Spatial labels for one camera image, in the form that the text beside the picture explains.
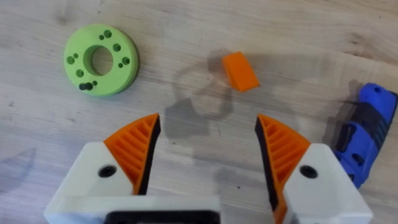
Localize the green disc with holes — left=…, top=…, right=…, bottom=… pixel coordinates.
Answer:
left=63, top=23, right=141, bottom=97

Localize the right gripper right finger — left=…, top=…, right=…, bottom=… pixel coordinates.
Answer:
left=254, top=113, right=374, bottom=224

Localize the blue electric screwdriver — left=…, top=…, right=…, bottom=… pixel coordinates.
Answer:
left=332, top=82, right=398, bottom=190

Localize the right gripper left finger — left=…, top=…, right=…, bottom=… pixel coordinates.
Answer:
left=51, top=113, right=162, bottom=205

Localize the orange ribbed wedge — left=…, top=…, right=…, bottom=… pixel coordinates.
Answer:
left=221, top=51, right=261, bottom=93

